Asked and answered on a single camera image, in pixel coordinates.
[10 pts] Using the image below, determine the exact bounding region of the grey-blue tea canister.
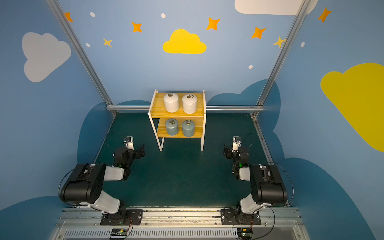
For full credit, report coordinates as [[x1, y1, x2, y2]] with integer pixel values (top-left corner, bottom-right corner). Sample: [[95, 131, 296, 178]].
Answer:
[[165, 119, 179, 136], [182, 120, 195, 138]]

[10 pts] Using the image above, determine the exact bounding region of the right aluminium frame post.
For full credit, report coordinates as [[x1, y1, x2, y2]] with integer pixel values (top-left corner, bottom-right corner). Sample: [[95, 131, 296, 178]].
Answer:
[[252, 0, 312, 119]]

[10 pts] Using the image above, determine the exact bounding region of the left aluminium frame post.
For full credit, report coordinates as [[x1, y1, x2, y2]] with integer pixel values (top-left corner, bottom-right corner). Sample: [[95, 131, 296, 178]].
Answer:
[[46, 0, 113, 106]]

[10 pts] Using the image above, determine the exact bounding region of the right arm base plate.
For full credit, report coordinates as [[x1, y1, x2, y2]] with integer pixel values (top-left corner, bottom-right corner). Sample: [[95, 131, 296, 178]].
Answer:
[[220, 208, 262, 225]]

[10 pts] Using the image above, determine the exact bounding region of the rear aluminium frame bar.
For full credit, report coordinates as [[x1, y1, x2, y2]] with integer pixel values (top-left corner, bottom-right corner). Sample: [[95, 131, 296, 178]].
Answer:
[[107, 105, 264, 112]]

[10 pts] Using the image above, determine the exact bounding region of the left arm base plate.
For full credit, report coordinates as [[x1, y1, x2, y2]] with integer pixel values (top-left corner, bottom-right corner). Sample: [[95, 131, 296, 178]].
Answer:
[[100, 209, 144, 226]]

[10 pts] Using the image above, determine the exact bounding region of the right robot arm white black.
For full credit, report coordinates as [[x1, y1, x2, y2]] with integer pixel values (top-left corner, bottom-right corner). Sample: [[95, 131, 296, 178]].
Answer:
[[224, 145, 288, 218]]

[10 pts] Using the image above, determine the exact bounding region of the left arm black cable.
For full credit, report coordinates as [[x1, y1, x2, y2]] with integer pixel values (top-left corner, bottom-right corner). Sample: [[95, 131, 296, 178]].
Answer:
[[104, 131, 127, 160]]

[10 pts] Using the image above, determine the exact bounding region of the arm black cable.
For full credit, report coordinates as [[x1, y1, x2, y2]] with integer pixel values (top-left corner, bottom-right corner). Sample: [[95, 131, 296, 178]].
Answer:
[[104, 131, 127, 160], [266, 161, 295, 208]]

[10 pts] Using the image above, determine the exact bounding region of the left controller board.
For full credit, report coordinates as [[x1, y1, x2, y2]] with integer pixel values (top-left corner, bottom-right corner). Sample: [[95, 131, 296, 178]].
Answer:
[[109, 229, 129, 240]]

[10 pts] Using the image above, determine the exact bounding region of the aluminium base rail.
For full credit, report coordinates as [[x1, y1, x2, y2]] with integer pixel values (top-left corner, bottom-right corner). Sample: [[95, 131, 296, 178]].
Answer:
[[50, 207, 310, 240]]

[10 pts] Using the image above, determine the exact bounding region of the wooden two-tier shelf white frame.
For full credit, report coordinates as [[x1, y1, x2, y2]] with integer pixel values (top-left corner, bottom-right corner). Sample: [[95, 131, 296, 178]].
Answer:
[[148, 90, 207, 151]]

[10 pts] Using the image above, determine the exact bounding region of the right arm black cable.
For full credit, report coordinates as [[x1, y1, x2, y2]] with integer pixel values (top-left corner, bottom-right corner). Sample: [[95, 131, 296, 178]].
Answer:
[[266, 161, 295, 208]]

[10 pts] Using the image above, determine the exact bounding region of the controller board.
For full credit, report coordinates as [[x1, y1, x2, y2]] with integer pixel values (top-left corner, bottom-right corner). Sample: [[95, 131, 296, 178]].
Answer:
[[237, 228, 253, 240], [109, 229, 129, 240]]

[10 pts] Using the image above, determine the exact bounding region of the white tea canister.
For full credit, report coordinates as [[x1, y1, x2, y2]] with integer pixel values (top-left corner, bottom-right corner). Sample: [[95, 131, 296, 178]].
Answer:
[[182, 94, 198, 114], [163, 93, 179, 113]]

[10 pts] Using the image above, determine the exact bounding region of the right controller board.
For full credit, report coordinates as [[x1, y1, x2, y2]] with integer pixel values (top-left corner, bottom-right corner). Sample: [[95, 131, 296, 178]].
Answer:
[[237, 228, 253, 240]]

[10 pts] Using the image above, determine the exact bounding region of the aluminium frame post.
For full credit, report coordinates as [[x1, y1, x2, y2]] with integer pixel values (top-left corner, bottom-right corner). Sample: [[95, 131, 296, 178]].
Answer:
[[252, 0, 312, 119], [46, 0, 113, 106]]

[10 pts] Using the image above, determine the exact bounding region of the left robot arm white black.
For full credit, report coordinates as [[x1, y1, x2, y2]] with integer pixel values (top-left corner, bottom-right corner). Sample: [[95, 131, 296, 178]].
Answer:
[[58, 145, 145, 219]]

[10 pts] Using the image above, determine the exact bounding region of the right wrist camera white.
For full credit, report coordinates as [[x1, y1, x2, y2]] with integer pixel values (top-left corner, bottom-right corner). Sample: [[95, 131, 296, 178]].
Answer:
[[232, 136, 242, 152]]

